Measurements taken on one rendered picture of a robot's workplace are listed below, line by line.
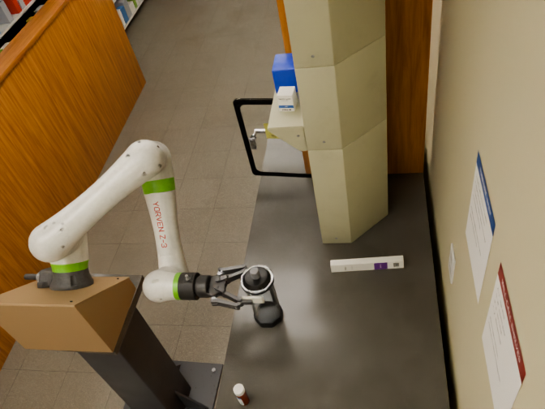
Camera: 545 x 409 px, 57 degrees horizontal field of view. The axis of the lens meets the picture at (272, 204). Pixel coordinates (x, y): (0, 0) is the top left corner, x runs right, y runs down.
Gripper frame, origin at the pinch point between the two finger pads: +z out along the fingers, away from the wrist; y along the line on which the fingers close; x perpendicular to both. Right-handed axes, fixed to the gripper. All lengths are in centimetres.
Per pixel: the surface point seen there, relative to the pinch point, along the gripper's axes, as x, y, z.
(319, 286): 18.1, 12.3, 17.4
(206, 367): 111, 22, -54
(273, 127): -39, 33, 8
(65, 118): 56, 177, -178
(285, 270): 18.2, 19.1, 3.9
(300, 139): -33.9, 32.2, 15.6
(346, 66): -56, 36, 31
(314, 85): -53, 32, 22
